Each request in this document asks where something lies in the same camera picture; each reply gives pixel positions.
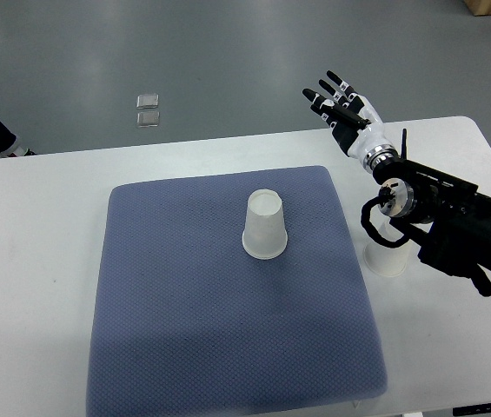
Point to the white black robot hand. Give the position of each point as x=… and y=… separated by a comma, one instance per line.
x=355, y=124

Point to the white paper cup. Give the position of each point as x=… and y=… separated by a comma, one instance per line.
x=264, y=236
x=387, y=262

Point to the white paper cup on cushion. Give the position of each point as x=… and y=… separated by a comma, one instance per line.
x=264, y=236

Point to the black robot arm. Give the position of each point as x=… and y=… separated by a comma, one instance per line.
x=446, y=216

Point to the black table control panel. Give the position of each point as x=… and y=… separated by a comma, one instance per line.
x=472, y=410

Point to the upper metal floor plate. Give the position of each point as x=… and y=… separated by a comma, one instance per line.
x=147, y=101

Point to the blue textured foam cushion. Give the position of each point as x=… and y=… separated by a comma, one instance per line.
x=187, y=323

